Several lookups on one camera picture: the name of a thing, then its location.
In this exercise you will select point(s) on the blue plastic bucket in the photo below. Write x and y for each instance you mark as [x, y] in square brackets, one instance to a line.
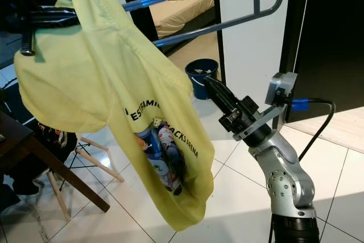
[199, 86]

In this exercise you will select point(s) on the bed with beige sheet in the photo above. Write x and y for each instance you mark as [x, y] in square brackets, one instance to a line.
[182, 15]

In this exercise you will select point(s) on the black door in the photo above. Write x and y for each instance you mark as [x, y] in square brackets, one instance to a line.
[330, 38]

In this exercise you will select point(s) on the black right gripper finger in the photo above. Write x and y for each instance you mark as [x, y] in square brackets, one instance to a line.
[230, 95]
[217, 101]

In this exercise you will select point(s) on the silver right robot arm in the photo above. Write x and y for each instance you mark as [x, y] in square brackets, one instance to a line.
[290, 186]

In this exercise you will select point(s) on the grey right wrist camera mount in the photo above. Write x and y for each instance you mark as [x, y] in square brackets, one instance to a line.
[281, 88]

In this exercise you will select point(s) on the grey blue hanger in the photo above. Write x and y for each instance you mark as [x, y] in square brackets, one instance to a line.
[227, 22]

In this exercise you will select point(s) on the dark wooden table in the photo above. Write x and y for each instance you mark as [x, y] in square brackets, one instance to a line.
[45, 152]

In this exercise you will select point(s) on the yellow printed t-shirt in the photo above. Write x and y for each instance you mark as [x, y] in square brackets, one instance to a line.
[91, 83]

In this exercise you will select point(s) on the black patterned cloth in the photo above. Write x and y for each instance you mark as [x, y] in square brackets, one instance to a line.
[57, 140]

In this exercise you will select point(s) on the white chair wooden legs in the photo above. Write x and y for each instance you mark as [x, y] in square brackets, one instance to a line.
[102, 165]

